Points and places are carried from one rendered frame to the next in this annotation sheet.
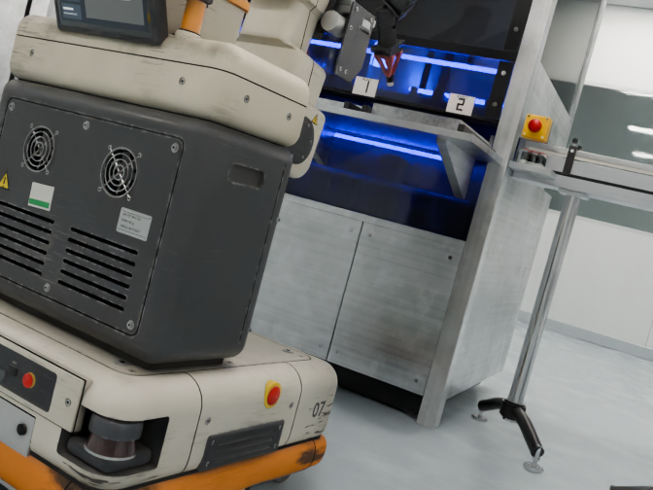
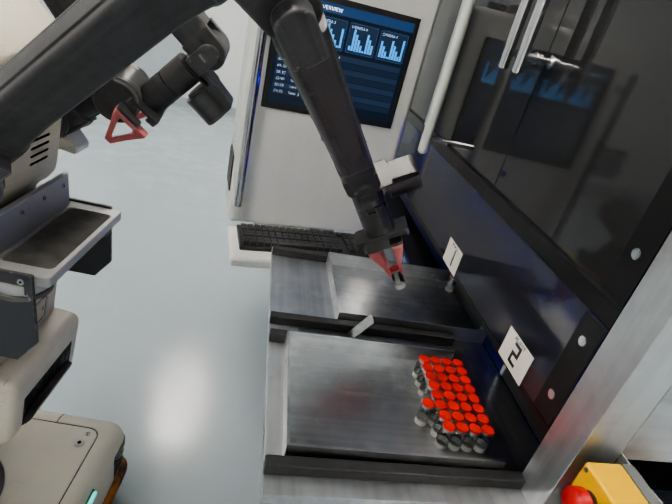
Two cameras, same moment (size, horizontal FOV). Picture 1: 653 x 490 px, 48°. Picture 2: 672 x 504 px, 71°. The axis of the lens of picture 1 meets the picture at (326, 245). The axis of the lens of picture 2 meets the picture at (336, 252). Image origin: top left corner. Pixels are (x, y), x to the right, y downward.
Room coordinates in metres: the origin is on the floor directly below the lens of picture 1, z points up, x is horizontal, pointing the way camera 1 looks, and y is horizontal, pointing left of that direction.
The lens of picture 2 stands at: (1.70, -0.63, 1.47)
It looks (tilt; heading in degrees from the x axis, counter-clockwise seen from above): 27 degrees down; 53
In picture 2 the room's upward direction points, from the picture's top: 14 degrees clockwise
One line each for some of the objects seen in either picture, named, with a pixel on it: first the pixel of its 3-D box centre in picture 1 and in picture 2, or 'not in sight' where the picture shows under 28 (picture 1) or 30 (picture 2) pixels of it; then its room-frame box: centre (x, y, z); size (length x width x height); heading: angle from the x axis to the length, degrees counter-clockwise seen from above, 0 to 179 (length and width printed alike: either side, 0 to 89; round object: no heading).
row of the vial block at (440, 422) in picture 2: not in sight; (431, 398); (2.27, -0.25, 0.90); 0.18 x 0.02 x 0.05; 65
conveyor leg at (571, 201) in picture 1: (541, 307); not in sight; (2.37, -0.72, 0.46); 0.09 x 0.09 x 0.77; 66
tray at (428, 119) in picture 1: (432, 129); (382, 396); (2.19, -0.22, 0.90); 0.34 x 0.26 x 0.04; 155
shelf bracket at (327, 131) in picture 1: (306, 137); not in sight; (2.39, 0.15, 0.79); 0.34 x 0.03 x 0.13; 156
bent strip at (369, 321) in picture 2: not in sight; (335, 325); (2.20, -0.03, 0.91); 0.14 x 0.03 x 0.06; 155
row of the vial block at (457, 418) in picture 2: not in sight; (443, 399); (2.29, -0.26, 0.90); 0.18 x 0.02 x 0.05; 65
